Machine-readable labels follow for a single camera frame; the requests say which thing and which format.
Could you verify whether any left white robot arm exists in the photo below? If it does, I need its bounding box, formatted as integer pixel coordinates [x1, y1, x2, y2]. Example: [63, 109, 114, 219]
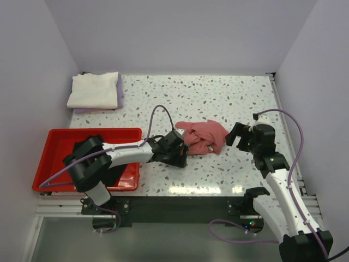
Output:
[63, 130, 189, 214]

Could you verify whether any folded white t shirt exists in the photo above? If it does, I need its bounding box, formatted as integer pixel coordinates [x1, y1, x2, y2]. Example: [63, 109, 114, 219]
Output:
[67, 72, 120, 109]

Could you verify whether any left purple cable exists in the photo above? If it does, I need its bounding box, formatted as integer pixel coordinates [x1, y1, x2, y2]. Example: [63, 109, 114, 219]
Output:
[39, 105, 177, 235]

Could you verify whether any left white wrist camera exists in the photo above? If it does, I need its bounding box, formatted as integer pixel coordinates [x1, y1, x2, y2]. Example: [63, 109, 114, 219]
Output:
[176, 129, 186, 138]

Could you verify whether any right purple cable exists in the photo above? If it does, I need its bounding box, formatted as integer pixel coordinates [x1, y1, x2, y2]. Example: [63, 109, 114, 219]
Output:
[208, 109, 329, 260]

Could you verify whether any pink t shirt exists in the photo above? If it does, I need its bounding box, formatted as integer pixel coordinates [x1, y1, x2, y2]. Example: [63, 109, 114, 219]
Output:
[175, 120, 228, 156]

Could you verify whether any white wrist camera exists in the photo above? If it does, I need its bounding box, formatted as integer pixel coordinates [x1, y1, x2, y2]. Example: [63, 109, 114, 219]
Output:
[253, 114, 270, 126]
[176, 129, 186, 138]

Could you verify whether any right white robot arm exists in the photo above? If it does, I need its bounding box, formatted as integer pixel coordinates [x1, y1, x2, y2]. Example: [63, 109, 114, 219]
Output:
[226, 121, 333, 261]

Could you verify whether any red plastic bin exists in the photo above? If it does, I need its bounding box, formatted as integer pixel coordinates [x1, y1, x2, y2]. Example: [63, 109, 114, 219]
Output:
[32, 128, 142, 192]

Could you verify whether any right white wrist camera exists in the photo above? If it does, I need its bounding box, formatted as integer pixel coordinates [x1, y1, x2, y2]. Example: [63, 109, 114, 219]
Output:
[253, 114, 270, 126]

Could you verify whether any aluminium frame rail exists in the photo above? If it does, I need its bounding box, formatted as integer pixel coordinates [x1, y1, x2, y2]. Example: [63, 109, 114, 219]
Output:
[20, 71, 325, 262]

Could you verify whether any black t shirt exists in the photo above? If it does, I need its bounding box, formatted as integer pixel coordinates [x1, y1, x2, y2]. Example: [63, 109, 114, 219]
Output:
[63, 136, 127, 192]

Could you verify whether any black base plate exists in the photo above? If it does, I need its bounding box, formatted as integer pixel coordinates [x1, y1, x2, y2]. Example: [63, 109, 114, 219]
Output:
[80, 196, 264, 231]

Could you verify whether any purple cable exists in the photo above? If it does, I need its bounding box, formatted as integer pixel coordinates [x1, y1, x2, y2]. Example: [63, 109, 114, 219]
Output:
[39, 105, 177, 235]
[208, 109, 329, 260]

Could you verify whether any folded lavender t shirt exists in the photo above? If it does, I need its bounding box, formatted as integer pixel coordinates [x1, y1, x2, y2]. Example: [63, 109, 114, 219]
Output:
[74, 73, 125, 115]

